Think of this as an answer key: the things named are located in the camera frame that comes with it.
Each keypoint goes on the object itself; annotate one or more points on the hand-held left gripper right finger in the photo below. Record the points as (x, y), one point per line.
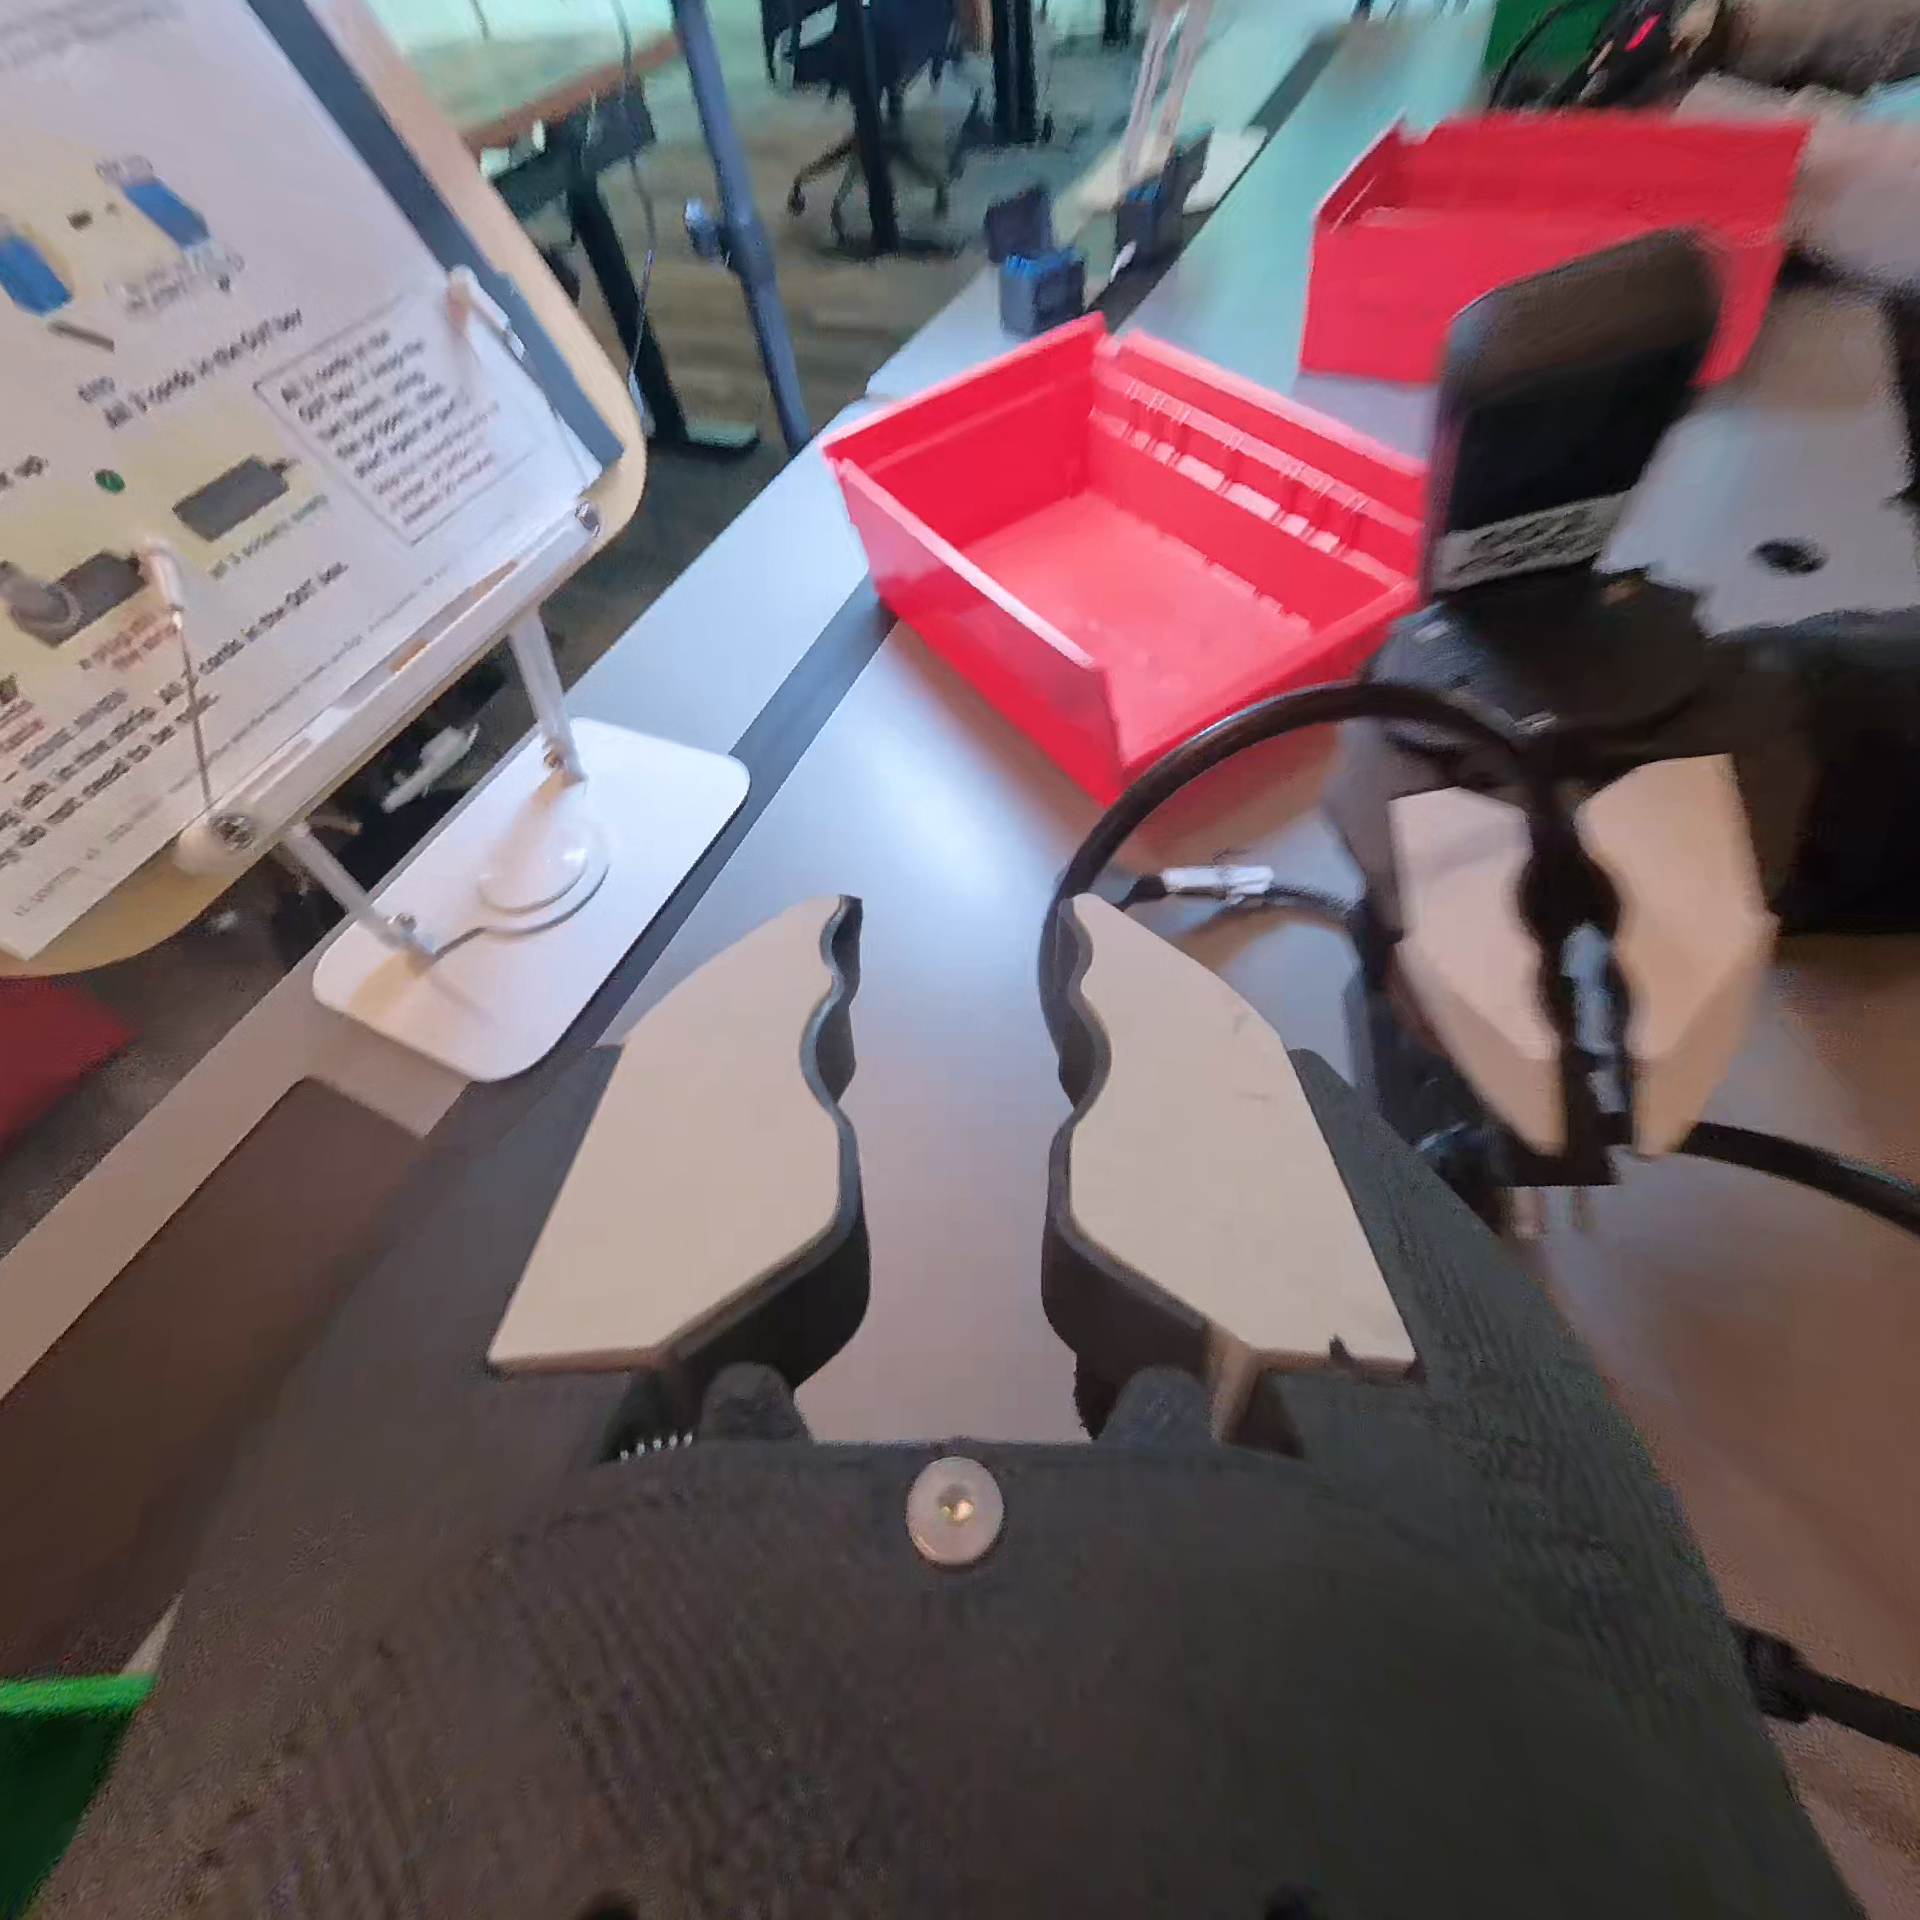
(1230, 1170)

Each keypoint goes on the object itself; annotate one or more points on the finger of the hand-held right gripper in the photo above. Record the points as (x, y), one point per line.
(1696, 931)
(1465, 931)

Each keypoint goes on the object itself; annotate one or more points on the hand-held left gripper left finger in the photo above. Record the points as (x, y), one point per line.
(691, 1170)

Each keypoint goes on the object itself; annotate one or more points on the green plastic bin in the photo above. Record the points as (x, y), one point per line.
(60, 1783)

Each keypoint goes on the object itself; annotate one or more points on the red plastic bin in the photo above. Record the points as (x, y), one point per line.
(1079, 600)
(1500, 195)

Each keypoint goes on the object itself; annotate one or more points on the black and blue box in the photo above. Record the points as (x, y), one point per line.
(1155, 210)
(1043, 285)

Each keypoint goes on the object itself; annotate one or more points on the red bag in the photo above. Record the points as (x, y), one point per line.
(54, 1050)

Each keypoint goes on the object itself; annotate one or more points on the black office chair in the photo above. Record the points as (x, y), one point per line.
(886, 90)

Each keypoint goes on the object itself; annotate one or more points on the dark metal pole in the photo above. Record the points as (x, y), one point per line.
(743, 225)

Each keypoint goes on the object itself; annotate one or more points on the instruction sheet board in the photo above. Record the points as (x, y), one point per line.
(225, 377)

